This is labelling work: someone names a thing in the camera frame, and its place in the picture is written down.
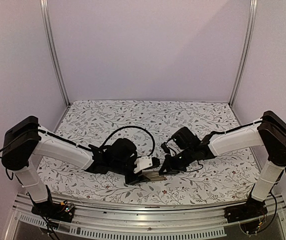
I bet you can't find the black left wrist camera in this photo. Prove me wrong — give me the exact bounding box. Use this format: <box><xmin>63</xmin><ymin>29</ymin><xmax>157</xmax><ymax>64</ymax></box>
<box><xmin>111</xmin><ymin>138</ymin><xmax>138</xmax><ymax>164</ymax></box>

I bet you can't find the left aluminium frame post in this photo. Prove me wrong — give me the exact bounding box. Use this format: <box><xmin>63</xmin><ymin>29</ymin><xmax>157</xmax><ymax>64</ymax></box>
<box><xmin>39</xmin><ymin>0</ymin><xmax>71</xmax><ymax>108</ymax></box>

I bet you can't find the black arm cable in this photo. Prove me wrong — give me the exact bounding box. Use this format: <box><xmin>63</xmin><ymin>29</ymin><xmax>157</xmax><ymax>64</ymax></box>
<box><xmin>101</xmin><ymin>125</ymin><xmax>156</xmax><ymax>158</ymax></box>
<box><xmin>182</xmin><ymin>159</ymin><xmax>204</xmax><ymax>173</ymax></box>

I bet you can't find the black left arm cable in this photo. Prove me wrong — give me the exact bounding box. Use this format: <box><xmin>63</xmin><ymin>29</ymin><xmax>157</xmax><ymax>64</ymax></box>
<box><xmin>101</xmin><ymin>125</ymin><xmax>156</xmax><ymax>158</ymax></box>

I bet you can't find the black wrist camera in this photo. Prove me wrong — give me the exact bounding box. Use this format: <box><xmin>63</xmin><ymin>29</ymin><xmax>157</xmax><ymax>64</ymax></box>
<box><xmin>111</xmin><ymin>138</ymin><xmax>138</xmax><ymax>164</ymax></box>
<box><xmin>171</xmin><ymin>126</ymin><xmax>201</xmax><ymax>150</ymax></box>

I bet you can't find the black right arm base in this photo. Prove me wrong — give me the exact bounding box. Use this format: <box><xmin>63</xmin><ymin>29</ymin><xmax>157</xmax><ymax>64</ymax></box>
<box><xmin>224</xmin><ymin>198</ymin><xmax>268</xmax><ymax>235</ymax></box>

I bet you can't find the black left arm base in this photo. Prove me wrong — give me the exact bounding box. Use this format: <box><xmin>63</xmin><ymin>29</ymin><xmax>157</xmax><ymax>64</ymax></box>
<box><xmin>30</xmin><ymin>194</ymin><xmax>75</xmax><ymax>223</ymax></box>

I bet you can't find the aluminium frame post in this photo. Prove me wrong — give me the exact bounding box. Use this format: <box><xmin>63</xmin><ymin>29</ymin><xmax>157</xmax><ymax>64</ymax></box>
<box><xmin>228</xmin><ymin>0</ymin><xmax>258</xmax><ymax>108</ymax></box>
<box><xmin>39</xmin><ymin>0</ymin><xmax>71</xmax><ymax>108</ymax></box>

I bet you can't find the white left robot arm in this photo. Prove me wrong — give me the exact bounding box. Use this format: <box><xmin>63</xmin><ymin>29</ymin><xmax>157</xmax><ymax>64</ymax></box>
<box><xmin>0</xmin><ymin>115</ymin><xmax>160</xmax><ymax>217</ymax></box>

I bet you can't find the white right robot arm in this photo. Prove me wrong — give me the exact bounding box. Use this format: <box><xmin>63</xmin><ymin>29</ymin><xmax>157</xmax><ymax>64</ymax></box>
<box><xmin>159</xmin><ymin>110</ymin><xmax>286</xmax><ymax>218</ymax></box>

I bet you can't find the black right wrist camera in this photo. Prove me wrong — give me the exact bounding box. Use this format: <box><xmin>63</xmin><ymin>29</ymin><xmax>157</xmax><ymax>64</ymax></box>
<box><xmin>171</xmin><ymin>126</ymin><xmax>201</xmax><ymax>150</ymax></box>

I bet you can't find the right aluminium frame post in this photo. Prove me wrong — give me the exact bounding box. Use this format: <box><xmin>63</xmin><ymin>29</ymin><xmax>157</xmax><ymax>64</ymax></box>
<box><xmin>228</xmin><ymin>0</ymin><xmax>258</xmax><ymax>108</ymax></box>

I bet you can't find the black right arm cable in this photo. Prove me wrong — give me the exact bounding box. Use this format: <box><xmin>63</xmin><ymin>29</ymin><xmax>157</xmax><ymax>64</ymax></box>
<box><xmin>182</xmin><ymin>159</ymin><xmax>204</xmax><ymax>173</ymax></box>

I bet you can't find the white remote control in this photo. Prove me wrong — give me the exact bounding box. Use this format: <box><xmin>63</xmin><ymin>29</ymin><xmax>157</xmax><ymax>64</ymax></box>
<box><xmin>142</xmin><ymin>170</ymin><xmax>166</xmax><ymax>182</ymax></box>

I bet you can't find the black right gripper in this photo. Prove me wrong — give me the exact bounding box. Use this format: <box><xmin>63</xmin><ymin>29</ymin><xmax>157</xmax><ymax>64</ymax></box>
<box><xmin>158</xmin><ymin>147</ymin><xmax>195</xmax><ymax>176</ymax></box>

